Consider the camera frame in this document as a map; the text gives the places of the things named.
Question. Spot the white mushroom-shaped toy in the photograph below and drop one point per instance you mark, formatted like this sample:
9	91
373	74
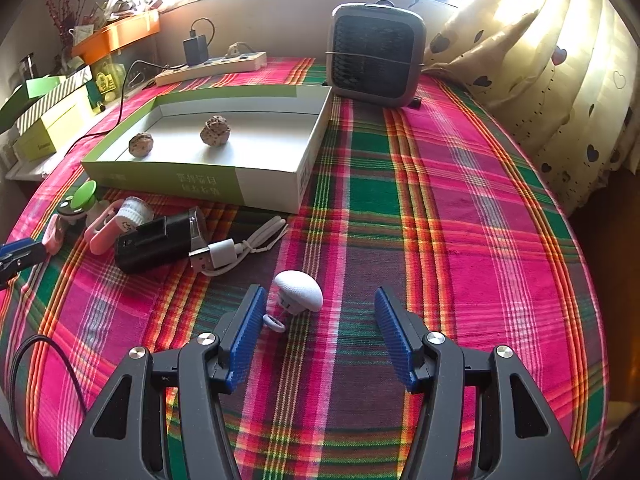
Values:
297	287

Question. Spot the black charger adapter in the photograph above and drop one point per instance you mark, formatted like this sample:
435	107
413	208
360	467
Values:
195	50

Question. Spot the smooth round walnut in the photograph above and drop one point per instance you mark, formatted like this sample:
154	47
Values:
137	145

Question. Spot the white round ribbed cap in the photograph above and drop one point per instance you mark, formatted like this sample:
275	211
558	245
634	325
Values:
136	213

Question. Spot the striped gift box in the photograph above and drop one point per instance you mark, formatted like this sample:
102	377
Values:
55	97

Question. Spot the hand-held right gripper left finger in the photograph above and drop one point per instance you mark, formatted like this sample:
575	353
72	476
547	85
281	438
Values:
245	340

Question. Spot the beige power strip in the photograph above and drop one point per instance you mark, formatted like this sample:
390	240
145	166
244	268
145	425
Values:
225	64

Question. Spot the green dome toy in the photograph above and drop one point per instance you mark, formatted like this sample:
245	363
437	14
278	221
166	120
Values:
84	196

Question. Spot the black rectangular device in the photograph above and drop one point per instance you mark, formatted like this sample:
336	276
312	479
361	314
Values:
150	245

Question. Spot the green and yellow packet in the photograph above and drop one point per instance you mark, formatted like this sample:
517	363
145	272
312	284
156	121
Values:
106	82

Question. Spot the grey portable heater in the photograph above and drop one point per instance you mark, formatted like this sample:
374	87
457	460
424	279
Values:
375	55

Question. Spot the yellow-green box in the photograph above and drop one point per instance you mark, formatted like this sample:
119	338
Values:
50	132

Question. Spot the green and white cardboard box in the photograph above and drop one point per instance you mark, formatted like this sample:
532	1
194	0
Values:
250	135

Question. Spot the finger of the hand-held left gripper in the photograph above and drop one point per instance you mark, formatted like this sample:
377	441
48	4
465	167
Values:
12	251

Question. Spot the rough ridged walnut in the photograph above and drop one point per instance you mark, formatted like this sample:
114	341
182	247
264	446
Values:
211	131

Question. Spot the beige plug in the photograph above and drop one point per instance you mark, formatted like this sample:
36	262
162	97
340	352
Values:
235	50

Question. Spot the plaid cloth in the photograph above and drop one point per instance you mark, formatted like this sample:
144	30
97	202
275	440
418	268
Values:
450	210

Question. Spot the cream heart-print curtain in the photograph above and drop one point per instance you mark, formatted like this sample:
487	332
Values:
550	85

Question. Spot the green box lid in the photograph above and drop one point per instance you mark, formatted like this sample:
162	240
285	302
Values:
42	86

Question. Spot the orange box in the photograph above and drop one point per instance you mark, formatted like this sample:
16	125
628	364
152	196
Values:
115	35

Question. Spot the red flower branches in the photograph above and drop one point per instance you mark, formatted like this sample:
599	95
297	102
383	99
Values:
57	5

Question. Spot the black oval magnetic base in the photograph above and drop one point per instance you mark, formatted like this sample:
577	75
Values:
67	208

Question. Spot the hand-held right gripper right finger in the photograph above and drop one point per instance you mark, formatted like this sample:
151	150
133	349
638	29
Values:
395	345

